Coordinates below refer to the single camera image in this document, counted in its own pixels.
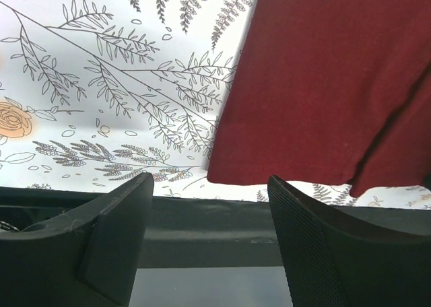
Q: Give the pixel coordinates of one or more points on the dark red t-shirt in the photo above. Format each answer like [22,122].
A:
[331,92]

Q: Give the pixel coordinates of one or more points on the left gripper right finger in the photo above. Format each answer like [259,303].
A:
[350,256]

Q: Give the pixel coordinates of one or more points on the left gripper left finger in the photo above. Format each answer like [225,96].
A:
[87,256]

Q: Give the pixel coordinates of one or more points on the floral table mat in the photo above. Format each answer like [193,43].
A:
[95,92]

